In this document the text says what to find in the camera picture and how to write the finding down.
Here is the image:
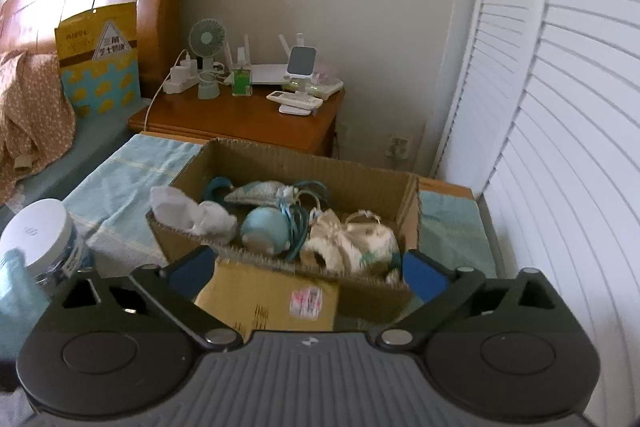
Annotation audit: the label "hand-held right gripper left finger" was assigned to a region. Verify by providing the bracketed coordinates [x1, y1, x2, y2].
[56, 246, 247, 353]

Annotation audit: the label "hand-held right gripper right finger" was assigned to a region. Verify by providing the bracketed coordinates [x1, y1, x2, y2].
[377, 250, 569, 351]

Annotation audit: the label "blue plush doll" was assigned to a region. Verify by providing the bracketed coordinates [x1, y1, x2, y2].
[240, 207, 297, 256]

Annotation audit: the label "cream drawstring pouch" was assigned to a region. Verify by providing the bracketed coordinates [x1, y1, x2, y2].
[300, 209, 402, 282]

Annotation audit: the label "blue snowflake sachet pouch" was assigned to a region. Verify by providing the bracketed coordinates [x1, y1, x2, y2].
[222, 179, 302, 208]

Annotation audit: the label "cardboard box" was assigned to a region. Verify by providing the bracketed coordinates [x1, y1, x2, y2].
[145, 137, 422, 323]

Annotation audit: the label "dark teal fabric loop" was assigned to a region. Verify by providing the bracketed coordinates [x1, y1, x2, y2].
[202, 177, 237, 204]

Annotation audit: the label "teal towel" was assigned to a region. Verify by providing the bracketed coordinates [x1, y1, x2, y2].
[62, 134, 499, 280]

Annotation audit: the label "wooden nightstand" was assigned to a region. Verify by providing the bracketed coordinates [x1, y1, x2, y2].
[127, 84, 347, 158]

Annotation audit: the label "clear jar with white lid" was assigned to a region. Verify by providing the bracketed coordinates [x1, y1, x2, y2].
[0, 198, 94, 299]

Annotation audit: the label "grey-green bed sheet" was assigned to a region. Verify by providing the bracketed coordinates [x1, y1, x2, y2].
[0, 97, 151, 228]

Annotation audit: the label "white power strip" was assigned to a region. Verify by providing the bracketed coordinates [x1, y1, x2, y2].
[165, 49, 202, 96]

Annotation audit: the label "green liquid bottle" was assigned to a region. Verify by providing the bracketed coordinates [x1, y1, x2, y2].
[231, 56, 253, 98]

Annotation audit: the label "white remote control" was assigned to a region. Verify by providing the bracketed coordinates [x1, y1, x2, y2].
[266, 90, 324, 106]

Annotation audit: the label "white router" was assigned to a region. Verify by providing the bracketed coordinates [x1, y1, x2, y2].
[224, 33, 307, 86]

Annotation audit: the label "white plastic case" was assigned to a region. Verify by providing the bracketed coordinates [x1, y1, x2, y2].
[311, 71, 345, 100]

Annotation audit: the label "floral brown cloth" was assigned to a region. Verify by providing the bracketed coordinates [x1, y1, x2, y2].
[0, 49, 77, 208]

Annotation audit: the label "white louvered doors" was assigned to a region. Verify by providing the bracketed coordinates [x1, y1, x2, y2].
[429, 0, 640, 427]

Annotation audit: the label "yellow snack bag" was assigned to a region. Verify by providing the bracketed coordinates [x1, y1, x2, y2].
[54, 2, 142, 118]

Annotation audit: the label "small green desk fan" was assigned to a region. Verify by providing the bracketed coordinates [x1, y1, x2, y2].
[188, 18, 227, 100]

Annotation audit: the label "white phone stand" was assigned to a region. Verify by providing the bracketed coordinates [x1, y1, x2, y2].
[278, 45, 324, 116]

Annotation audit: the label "white wall socket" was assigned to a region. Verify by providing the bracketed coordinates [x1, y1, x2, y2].
[387, 134, 414, 160]

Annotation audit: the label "white power cable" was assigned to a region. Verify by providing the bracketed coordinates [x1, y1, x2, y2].
[142, 49, 192, 134]

